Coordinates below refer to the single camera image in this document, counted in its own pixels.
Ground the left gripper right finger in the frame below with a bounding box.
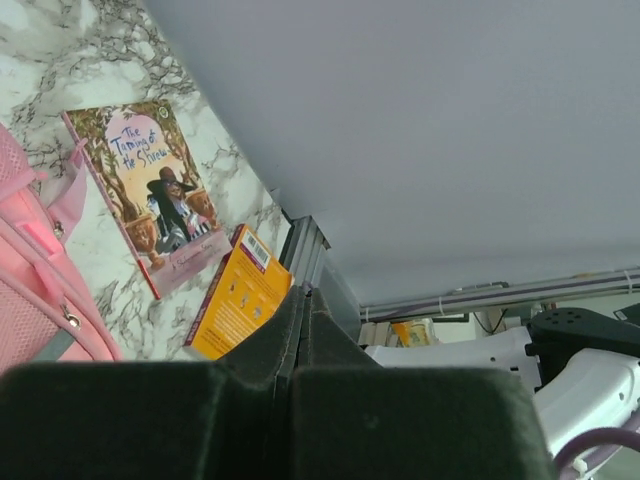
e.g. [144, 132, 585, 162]
[289, 288, 556, 479]

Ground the orange yellow booklet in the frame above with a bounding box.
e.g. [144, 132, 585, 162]
[183, 224, 294, 360]

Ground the aluminium rail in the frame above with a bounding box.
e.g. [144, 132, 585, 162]
[280, 216, 330, 290]

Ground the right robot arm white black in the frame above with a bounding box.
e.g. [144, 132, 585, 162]
[365, 307, 639, 454]

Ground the illustrated picture book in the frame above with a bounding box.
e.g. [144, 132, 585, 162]
[62, 99, 231, 299]

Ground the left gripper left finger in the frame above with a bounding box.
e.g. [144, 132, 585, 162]
[1, 287, 305, 479]

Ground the pink student backpack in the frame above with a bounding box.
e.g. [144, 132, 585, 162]
[1, 129, 121, 371]

